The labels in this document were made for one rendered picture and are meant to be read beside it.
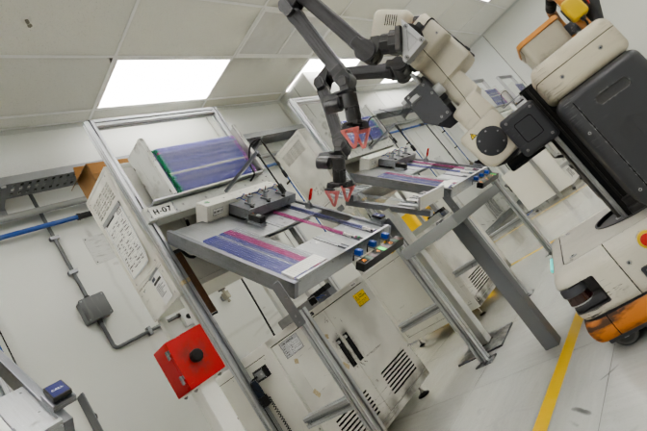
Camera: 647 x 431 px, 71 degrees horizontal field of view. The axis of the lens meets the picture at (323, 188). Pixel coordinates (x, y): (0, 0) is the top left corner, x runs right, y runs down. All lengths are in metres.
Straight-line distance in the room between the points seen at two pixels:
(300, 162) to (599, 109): 2.24
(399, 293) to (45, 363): 2.21
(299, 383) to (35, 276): 2.16
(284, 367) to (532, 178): 5.00
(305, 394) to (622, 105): 1.42
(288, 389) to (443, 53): 1.37
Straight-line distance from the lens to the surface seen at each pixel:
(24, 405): 1.32
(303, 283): 1.65
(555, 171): 6.30
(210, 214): 2.16
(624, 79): 1.57
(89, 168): 2.57
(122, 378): 3.40
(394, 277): 3.17
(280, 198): 2.29
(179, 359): 1.47
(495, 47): 9.57
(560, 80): 1.55
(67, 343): 3.39
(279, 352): 1.87
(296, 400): 1.88
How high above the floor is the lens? 0.60
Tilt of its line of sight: 12 degrees up
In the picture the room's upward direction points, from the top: 36 degrees counter-clockwise
